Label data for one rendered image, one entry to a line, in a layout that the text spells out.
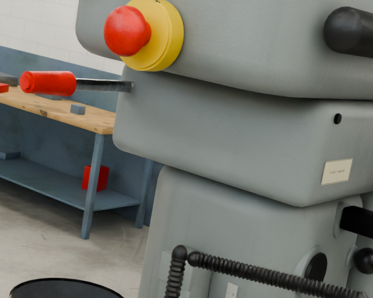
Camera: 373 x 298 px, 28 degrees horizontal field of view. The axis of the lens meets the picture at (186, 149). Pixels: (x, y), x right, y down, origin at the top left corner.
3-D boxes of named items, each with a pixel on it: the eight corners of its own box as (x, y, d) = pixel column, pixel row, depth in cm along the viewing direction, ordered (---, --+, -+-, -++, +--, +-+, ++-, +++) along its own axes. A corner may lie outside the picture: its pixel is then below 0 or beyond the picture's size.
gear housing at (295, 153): (307, 214, 65) (330, 101, 63) (103, 148, 78) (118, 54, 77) (429, 184, 92) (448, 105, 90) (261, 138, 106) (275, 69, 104)
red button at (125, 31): (131, 60, 57) (140, 7, 56) (93, 51, 59) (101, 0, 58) (157, 62, 60) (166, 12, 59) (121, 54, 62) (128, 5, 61)
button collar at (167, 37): (163, 76, 59) (176, 0, 58) (108, 63, 62) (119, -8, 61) (178, 77, 61) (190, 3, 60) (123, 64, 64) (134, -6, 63)
